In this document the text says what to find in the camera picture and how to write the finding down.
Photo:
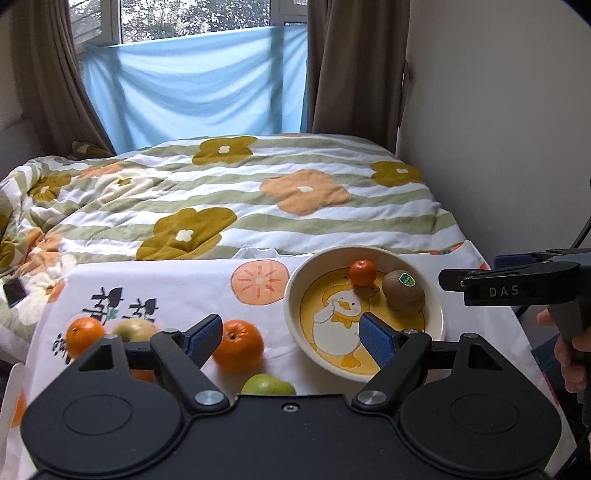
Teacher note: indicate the light blue window cloth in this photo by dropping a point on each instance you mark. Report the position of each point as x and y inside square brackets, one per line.
[248, 81]

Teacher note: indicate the brown left curtain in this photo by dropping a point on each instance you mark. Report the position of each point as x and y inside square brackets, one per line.
[50, 89]

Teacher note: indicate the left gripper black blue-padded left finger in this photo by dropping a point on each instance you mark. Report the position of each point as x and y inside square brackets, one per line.
[179, 357]

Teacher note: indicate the brown curtain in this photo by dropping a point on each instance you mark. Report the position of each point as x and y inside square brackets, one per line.
[50, 89]
[357, 68]

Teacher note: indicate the large orange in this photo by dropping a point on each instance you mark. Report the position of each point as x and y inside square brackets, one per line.
[241, 347]

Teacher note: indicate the yellow-green apple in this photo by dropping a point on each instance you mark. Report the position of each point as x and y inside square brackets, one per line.
[135, 330]

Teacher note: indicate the orange at left edge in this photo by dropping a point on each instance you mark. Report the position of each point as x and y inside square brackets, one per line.
[81, 334]

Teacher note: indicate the floral striped quilt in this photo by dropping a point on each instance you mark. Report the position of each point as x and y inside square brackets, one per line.
[205, 198]

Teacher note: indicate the cream duck print bowl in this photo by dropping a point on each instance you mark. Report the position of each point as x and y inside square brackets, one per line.
[323, 308]

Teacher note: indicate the brown right curtain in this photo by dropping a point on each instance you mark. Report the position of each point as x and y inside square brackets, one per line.
[357, 68]

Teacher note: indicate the brown kiwi with sticker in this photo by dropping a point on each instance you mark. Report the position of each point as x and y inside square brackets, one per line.
[403, 292]

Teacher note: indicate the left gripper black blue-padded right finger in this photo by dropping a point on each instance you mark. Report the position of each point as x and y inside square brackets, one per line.
[402, 357]

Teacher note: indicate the person's right hand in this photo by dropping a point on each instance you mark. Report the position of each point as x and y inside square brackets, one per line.
[573, 374]

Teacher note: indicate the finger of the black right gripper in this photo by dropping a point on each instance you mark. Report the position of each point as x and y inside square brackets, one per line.
[453, 279]

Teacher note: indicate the window with white frame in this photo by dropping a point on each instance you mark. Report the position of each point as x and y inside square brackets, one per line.
[114, 22]

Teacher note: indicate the black smartphone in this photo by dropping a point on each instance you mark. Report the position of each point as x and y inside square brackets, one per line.
[14, 291]

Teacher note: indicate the green apple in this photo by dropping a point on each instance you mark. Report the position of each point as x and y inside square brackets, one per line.
[266, 384]

